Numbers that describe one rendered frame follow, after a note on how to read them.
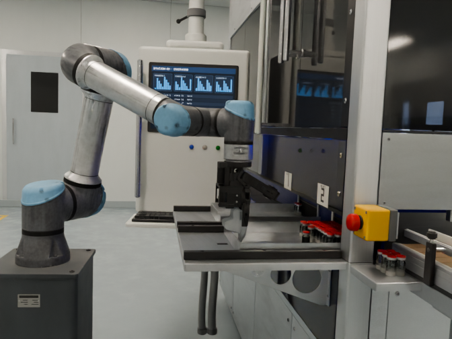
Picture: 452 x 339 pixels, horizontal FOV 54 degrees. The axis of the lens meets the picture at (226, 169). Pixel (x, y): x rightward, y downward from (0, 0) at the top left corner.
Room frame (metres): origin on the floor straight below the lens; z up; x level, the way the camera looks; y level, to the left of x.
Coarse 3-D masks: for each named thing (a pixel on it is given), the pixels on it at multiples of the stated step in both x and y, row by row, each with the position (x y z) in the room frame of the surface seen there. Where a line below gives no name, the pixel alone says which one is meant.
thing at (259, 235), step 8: (248, 224) 1.35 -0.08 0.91; (256, 224) 1.36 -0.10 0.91; (264, 224) 1.36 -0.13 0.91; (272, 224) 1.36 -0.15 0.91; (280, 224) 1.37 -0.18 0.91; (288, 224) 1.37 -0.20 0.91; (296, 224) 1.38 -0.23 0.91; (224, 232) 1.33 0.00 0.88; (232, 232) 1.20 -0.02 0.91; (248, 232) 1.35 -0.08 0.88; (256, 232) 1.36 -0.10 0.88; (264, 232) 1.36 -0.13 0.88; (272, 232) 1.36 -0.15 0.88; (280, 232) 1.37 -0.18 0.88; (288, 232) 1.37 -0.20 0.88; (296, 232) 1.38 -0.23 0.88; (232, 240) 1.19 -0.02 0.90; (248, 240) 1.25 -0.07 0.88; (256, 240) 1.26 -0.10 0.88; (264, 240) 1.26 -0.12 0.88; (272, 240) 1.26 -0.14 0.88; (280, 240) 1.27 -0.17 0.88; (288, 240) 1.27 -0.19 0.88; (296, 240) 1.27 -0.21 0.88; (240, 248) 1.09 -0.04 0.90; (248, 248) 1.09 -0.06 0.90; (256, 248) 1.09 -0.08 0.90; (264, 248) 1.10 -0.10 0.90; (272, 248) 1.10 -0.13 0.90; (280, 248) 1.10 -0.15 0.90; (288, 248) 1.11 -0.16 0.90; (296, 248) 1.11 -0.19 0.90; (304, 248) 1.11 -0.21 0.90; (312, 248) 1.12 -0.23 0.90; (320, 248) 1.12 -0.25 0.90; (328, 248) 1.12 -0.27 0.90; (336, 248) 1.13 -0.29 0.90
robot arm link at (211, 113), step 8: (208, 112) 1.15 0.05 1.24; (216, 112) 1.15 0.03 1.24; (208, 120) 1.13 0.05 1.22; (216, 120) 1.14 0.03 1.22; (208, 128) 1.14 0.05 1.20; (216, 128) 1.14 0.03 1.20; (192, 136) 1.13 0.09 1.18; (200, 136) 1.16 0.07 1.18; (208, 136) 1.18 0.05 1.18; (216, 136) 1.16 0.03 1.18
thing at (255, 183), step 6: (246, 174) 1.13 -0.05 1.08; (246, 180) 1.13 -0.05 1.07; (252, 180) 1.14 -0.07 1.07; (258, 180) 1.14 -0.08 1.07; (252, 186) 1.14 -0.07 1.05; (258, 186) 1.14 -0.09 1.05; (264, 186) 1.14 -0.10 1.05; (270, 186) 1.16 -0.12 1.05; (264, 192) 1.14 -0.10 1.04; (270, 192) 1.14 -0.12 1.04; (276, 192) 1.15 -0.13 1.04; (270, 198) 1.16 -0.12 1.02; (276, 198) 1.15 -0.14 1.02
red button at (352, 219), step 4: (348, 216) 1.01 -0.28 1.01; (352, 216) 1.00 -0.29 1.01; (356, 216) 1.00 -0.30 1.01; (348, 220) 1.00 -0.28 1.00; (352, 220) 0.99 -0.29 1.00; (356, 220) 0.99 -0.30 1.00; (348, 224) 1.00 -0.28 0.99; (352, 224) 0.99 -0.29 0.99; (356, 224) 0.99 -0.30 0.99; (360, 224) 0.99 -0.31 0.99; (348, 228) 1.00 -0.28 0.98; (352, 228) 0.99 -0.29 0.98; (356, 228) 0.99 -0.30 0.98
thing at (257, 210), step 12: (216, 204) 1.68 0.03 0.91; (252, 204) 1.70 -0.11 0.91; (264, 204) 1.71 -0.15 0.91; (276, 204) 1.72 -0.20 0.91; (288, 204) 1.72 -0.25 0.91; (216, 216) 1.52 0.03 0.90; (228, 216) 1.43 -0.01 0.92; (252, 216) 1.61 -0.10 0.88; (264, 216) 1.62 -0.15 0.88; (276, 216) 1.63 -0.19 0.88; (288, 216) 1.64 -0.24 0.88; (300, 216) 1.65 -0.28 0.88
